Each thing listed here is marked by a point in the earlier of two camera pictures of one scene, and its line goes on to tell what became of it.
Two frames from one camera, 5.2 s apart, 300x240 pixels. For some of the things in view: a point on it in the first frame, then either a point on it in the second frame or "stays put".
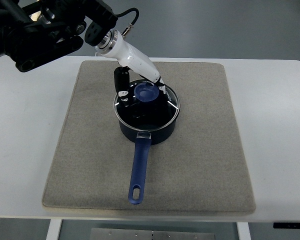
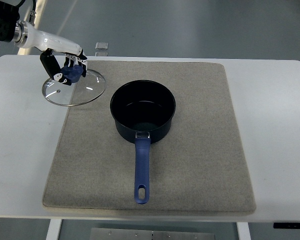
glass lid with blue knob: (149, 108) to (82, 90)
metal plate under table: (134, 234) stays put
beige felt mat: (201, 168) stays put
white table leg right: (243, 230) stays put
